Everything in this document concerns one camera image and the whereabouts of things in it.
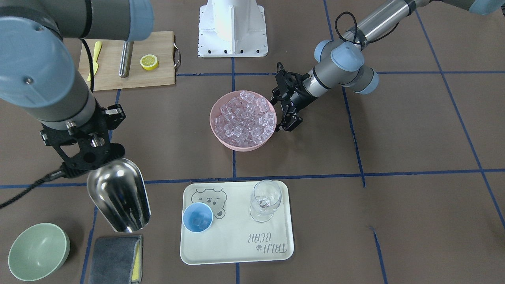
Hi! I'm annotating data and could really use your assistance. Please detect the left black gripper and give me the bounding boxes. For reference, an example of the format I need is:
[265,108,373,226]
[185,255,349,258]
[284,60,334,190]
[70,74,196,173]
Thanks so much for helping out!
[270,62,317,132]

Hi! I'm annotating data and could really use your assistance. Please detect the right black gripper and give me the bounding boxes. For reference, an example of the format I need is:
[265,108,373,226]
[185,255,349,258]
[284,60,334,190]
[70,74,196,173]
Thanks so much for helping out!
[40,104,126,179]

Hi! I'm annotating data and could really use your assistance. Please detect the pink bowl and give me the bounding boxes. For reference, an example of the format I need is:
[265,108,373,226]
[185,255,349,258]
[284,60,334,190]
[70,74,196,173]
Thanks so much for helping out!
[209,90,277,152]

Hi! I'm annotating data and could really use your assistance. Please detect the metal ice scoop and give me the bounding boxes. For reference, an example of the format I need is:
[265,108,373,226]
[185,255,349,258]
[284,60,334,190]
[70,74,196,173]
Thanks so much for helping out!
[87,158,151,233]

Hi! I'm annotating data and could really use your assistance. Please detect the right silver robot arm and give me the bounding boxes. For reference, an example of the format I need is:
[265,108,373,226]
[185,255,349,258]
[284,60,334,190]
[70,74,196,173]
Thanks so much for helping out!
[0,0,154,178]

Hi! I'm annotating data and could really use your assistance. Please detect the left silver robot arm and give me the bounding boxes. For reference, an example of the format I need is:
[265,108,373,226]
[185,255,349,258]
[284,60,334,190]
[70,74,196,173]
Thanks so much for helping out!
[270,0,504,131]

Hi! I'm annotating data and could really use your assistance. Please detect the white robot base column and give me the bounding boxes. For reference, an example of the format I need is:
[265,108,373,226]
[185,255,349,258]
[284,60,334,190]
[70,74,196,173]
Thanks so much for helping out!
[197,0,269,58]

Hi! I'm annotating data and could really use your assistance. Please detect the pile of clear ice cubes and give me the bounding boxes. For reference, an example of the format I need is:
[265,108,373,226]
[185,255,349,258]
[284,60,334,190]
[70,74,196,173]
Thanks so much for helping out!
[213,90,276,147]

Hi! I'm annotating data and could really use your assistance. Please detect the blue plastic cup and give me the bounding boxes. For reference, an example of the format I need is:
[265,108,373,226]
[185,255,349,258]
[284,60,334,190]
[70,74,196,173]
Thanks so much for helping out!
[182,202,213,233]

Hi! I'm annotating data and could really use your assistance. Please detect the ice cubes in cup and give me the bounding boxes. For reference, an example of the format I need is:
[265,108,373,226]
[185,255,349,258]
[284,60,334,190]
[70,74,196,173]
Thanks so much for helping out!
[191,212,213,232]

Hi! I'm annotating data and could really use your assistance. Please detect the clear wine glass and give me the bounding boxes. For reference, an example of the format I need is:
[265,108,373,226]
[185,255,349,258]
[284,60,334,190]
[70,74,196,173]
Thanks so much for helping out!
[249,179,282,223]

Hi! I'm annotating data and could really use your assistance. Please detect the yellow plastic knife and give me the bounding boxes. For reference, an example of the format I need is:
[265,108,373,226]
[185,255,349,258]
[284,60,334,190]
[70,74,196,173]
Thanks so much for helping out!
[87,40,103,82]

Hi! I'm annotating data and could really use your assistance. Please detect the half lemon slice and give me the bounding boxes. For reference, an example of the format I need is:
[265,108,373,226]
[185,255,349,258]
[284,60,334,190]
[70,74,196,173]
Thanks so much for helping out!
[140,54,159,71]

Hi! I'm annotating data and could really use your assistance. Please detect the green bowl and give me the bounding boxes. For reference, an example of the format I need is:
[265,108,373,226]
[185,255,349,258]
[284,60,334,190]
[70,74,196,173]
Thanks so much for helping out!
[8,223,70,282]

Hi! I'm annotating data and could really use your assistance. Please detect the grey folded cloth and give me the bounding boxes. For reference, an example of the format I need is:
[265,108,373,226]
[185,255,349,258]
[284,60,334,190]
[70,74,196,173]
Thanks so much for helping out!
[88,234,144,284]

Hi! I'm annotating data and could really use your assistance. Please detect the wooden cutting board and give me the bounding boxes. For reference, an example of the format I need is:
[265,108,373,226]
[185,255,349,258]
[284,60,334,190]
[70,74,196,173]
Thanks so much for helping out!
[94,31,176,91]

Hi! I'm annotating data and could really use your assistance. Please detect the white bear tray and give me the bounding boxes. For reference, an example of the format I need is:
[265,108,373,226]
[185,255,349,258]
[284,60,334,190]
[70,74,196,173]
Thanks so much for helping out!
[180,180,295,265]

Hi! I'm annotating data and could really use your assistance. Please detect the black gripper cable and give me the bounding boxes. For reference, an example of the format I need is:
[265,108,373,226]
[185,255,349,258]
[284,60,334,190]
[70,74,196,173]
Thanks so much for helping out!
[0,168,65,209]

